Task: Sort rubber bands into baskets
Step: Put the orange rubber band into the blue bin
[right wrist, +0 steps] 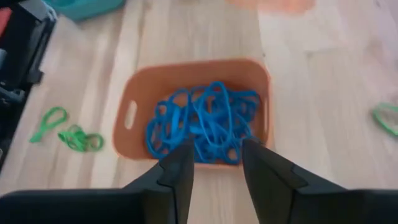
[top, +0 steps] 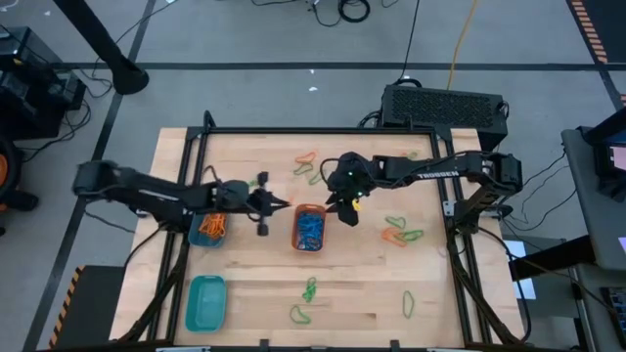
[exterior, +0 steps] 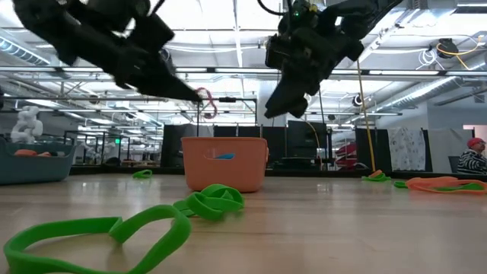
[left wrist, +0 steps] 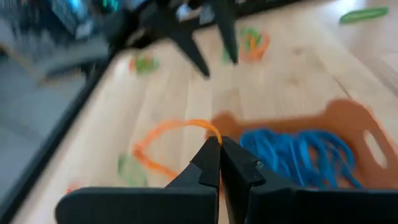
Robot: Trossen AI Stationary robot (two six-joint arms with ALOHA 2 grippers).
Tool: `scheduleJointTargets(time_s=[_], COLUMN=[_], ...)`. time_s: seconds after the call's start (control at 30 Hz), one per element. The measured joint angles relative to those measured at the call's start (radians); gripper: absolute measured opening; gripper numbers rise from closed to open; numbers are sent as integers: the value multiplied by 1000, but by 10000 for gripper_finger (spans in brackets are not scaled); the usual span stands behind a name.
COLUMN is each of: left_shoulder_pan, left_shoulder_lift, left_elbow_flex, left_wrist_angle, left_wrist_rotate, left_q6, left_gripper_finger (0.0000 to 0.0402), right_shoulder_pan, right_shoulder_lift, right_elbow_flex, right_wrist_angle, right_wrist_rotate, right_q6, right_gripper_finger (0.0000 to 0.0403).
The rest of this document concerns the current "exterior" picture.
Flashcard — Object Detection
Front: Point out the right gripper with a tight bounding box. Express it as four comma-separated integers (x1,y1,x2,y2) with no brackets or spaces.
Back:
264,26,364,119

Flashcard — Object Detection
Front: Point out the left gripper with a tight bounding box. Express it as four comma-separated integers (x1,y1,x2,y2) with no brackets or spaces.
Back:
112,45,202,103

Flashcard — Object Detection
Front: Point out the orange plastic basket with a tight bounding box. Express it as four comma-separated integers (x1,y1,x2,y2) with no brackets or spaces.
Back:
180,135,269,193

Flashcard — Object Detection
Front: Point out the dark teal plastic basket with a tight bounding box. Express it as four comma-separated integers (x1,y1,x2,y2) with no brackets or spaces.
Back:
0,137,77,186

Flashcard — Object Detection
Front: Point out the rubber bands right middle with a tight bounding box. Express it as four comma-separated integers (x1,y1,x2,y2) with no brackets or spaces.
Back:
433,182,486,193

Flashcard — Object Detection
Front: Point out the black monitor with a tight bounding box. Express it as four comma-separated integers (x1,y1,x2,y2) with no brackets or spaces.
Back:
287,119,329,159

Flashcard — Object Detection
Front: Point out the black partition panel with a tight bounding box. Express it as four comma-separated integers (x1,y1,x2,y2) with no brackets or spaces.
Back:
161,123,199,168
355,127,392,172
262,126,287,164

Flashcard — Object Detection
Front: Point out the red background object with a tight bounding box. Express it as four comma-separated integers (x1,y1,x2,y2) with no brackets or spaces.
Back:
334,140,358,168

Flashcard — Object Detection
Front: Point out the patterned white cloth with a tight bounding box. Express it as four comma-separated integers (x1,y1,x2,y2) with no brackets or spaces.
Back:
387,126,427,171

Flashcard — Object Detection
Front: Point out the white robot figure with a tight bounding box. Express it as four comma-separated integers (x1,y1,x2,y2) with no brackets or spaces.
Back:
10,105,44,145

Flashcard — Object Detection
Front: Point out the plain white cloth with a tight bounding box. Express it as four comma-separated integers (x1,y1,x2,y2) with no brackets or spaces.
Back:
428,127,476,174

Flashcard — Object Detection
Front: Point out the person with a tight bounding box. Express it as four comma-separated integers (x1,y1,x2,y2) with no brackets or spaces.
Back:
456,137,487,176

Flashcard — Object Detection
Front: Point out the thin black rig frame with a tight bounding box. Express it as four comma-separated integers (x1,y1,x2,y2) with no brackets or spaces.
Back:
196,97,259,138

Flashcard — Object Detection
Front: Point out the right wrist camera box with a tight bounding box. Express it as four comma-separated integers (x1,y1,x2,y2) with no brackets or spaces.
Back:
265,33,292,72

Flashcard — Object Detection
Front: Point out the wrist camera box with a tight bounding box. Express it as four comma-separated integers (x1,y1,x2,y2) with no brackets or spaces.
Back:
129,13,176,54
265,33,292,72

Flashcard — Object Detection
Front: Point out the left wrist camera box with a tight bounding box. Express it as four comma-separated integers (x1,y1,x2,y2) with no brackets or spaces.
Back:
129,13,176,54

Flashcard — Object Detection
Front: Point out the hanging yellow cable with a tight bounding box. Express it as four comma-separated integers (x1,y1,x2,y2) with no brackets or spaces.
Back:
355,59,377,172

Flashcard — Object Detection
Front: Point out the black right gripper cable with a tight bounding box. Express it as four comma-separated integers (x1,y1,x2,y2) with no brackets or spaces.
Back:
256,0,290,18

